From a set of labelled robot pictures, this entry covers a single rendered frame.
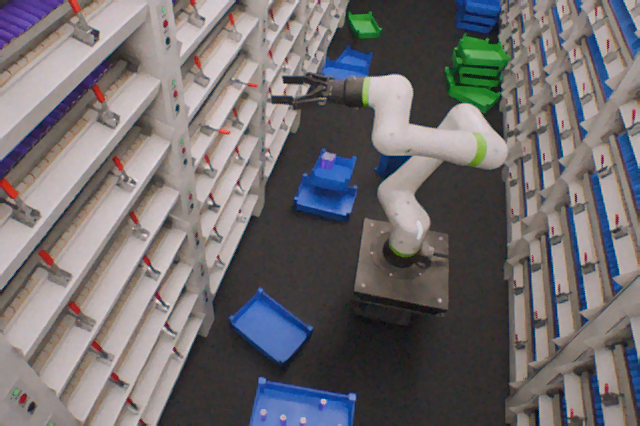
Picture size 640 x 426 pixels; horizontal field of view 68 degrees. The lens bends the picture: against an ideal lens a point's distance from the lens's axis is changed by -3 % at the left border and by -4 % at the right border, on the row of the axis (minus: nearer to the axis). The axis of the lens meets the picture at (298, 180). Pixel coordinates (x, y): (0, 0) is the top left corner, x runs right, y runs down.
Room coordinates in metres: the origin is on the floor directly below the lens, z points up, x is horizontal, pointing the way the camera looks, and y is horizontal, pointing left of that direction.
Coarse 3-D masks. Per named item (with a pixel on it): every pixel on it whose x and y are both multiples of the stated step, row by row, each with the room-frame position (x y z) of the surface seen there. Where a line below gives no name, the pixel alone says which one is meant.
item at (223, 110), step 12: (252, 48) 1.60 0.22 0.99; (252, 60) 1.60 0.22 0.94; (240, 72) 1.50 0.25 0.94; (252, 72) 1.53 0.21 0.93; (228, 96) 1.36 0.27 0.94; (240, 96) 1.42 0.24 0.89; (228, 108) 1.30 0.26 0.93; (216, 120) 1.23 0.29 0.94; (216, 132) 1.19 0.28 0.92; (192, 144) 1.10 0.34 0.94; (204, 144) 1.11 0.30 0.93; (192, 156) 1.00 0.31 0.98
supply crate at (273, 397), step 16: (272, 384) 0.57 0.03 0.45; (256, 400) 0.52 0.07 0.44; (272, 400) 0.53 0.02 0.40; (288, 400) 0.54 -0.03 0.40; (304, 400) 0.54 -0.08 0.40; (320, 400) 0.55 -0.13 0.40; (336, 400) 0.55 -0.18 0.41; (352, 400) 0.53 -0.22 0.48; (256, 416) 0.48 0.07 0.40; (272, 416) 0.49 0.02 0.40; (288, 416) 0.49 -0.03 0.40; (304, 416) 0.49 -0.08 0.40; (320, 416) 0.50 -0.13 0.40; (336, 416) 0.50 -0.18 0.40; (352, 416) 0.49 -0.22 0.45
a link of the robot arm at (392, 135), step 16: (384, 128) 1.08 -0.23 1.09; (400, 128) 1.08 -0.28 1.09; (416, 128) 1.13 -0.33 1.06; (432, 128) 1.17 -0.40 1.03; (384, 144) 1.05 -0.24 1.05; (400, 144) 1.05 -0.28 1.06; (416, 144) 1.08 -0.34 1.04; (432, 144) 1.11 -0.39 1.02; (448, 144) 1.13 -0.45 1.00; (464, 144) 1.16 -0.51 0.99; (448, 160) 1.13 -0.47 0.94; (464, 160) 1.14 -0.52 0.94
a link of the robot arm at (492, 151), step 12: (480, 132) 1.28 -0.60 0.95; (492, 132) 1.27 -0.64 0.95; (480, 144) 1.18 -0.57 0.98; (492, 144) 1.20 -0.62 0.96; (504, 144) 1.23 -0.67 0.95; (480, 156) 1.16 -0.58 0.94; (492, 156) 1.18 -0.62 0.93; (504, 156) 1.20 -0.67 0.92; (480, 168) 1.18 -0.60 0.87; (492, 168) 1.18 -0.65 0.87
